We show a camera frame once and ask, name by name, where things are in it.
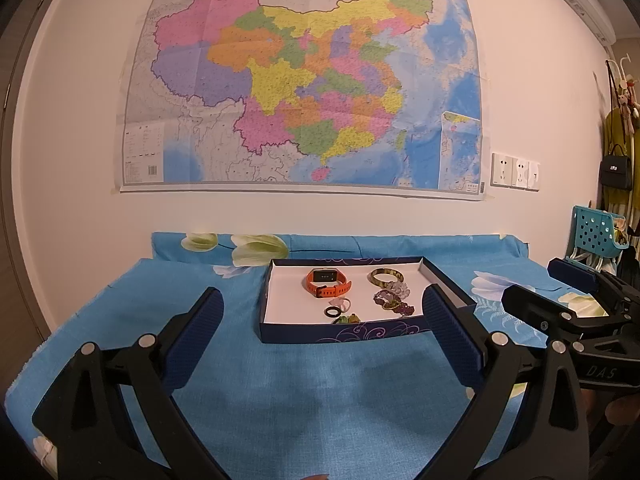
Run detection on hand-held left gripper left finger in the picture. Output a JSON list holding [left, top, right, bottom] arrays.
[[31, 286, 226, 480]]

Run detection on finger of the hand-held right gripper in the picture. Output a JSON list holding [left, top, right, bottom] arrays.
[[547, 257, 640, 311], [501, 284, 631, 356]]

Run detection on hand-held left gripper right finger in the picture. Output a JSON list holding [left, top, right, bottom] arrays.
[[422, 282, 591, 480]]

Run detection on purple beaded bracelet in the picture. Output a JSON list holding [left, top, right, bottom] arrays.
[[372, 291, 417, 317]]

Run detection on tortoiseshell bangle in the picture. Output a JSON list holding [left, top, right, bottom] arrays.
[[369, 268, 405, 290]]

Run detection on navy cardboard box tray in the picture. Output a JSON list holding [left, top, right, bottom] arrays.
[[259, 256, 478, 344]]

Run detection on orange smartwatch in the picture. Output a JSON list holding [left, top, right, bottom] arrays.
[[306, 268, 354, 299]]

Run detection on teal plastic basket rack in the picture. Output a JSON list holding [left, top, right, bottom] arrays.
[[565, 205, 631, 271]]

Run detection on black handbag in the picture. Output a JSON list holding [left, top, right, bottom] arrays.
[[598, 144, 633, 191]]

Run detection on blue floral cloth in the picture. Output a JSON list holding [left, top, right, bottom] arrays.
[[5, 231, 601, 480]]

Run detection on yellow-green garment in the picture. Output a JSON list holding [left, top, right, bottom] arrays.
[[602, 107, 640, 211]]

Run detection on brown plush toy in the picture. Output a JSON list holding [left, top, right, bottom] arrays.
[[617, 77, 640, 133]]

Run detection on white coat rack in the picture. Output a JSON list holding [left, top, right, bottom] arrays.
[[605, 55, 640, 211]]

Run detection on white air conditioner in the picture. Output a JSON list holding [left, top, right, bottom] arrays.
[[537, 0, 618, 46]]

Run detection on colourful wall map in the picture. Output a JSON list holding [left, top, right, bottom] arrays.
[[117, 0, 493, 203]]

